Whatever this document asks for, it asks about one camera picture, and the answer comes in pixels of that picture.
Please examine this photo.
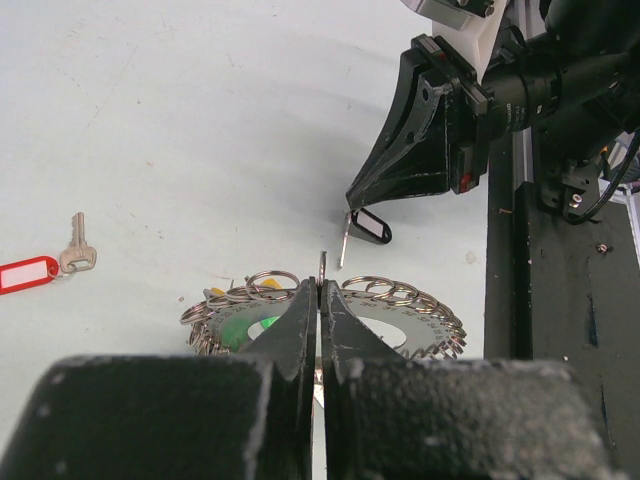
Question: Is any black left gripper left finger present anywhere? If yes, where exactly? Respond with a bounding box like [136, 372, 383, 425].
[1, 279, 318, 479]

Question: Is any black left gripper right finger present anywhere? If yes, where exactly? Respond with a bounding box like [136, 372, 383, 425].
[320, 281, 620, 479]

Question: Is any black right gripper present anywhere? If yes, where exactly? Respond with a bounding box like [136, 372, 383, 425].
[346, 34, 491, 209]

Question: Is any key with black tag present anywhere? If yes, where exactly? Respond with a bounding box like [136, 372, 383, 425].
[337, 208, 392, 269]

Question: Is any large keyring with many rings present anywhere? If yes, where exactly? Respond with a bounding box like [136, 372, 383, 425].
[179, 249, 469, 411]

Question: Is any key with red tag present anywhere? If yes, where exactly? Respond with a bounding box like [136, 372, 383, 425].
[1, 212, 98, 295]

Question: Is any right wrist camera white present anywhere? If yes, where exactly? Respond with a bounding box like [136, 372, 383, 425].
[401, 0, 508, 82]

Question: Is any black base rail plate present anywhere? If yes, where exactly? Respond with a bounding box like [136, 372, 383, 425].
[484, 132, 639, 478]

